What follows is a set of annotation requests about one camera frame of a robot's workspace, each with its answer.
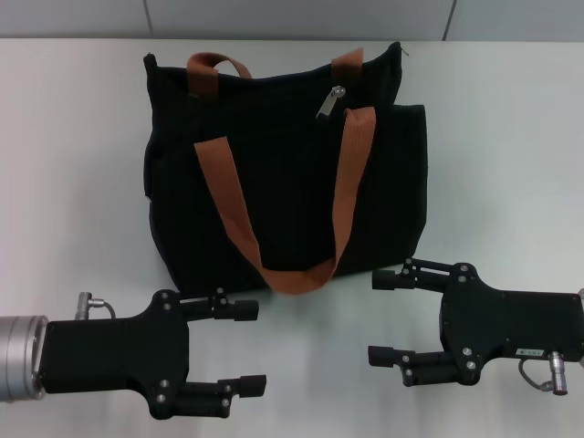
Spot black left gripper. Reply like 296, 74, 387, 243
37, 287, 268, 422

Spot black canvas bag brown handles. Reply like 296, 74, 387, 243
141, 41, 431, 297

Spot silver metal zipper pull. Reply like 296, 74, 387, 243
315, 84, 347, 121

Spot right gripper cable with connector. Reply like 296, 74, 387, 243
516, 349, 574, 395

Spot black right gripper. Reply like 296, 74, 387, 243
367, 256, 584, 389

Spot left gripper cable with connector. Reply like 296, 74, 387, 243
74, 291, 120, 321

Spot gripper cable with connector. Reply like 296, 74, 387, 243
516, 349, 574, 395
74, 291, 120, 321

